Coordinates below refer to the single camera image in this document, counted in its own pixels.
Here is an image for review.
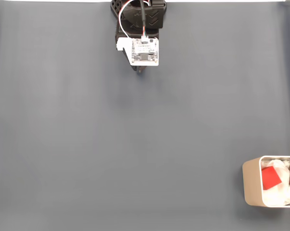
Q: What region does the red cube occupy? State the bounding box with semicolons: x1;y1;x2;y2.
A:
261;165;283;191

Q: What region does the beige rounded box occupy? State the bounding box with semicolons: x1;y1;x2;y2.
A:
241;155;290;208

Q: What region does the white crumpled cloth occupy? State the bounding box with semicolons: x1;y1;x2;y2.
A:
260;158;290;206

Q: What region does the camera board on white mount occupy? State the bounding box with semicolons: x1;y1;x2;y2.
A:
115;37;160;66

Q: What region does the black camera cable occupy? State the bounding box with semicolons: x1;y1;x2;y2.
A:
139;0;150;40

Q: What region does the white red black servo cable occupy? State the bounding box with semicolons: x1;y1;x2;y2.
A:
118;0;135;39

